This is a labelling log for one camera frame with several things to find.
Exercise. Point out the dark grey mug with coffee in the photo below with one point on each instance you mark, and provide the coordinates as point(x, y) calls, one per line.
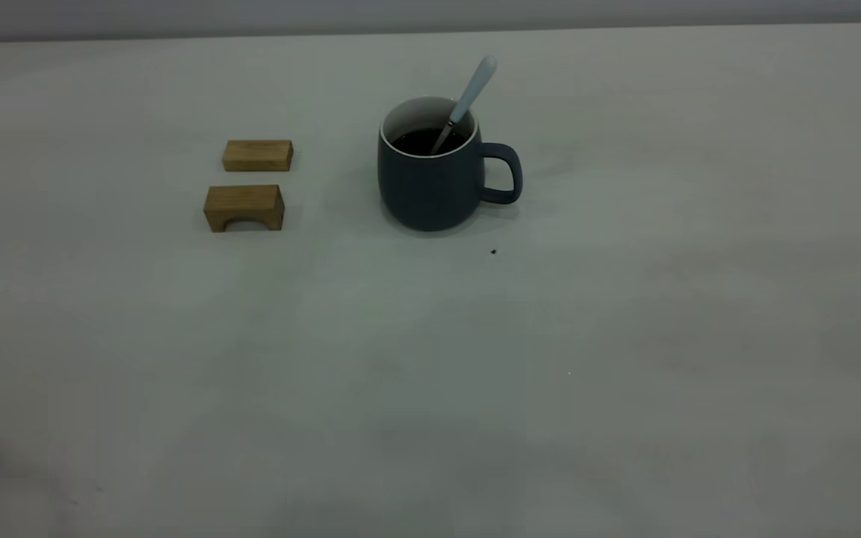
point(430, 187)

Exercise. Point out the arched wooden block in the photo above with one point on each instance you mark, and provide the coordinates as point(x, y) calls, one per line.
point(244, 202)

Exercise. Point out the flat rectangular wooden block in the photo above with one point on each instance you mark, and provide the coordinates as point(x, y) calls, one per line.
point(257, 155)

